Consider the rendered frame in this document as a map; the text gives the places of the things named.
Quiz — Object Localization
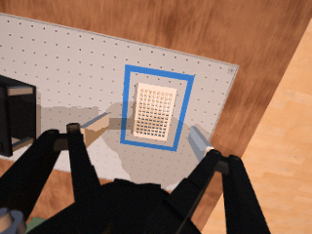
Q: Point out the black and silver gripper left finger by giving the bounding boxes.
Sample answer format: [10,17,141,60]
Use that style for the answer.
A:
[0,112,112,234]

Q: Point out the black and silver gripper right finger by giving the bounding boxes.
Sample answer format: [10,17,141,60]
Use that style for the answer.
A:
[143,126,271,234]

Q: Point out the blue tape outline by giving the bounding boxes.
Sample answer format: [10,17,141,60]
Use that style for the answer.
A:
[120,64,195,152]

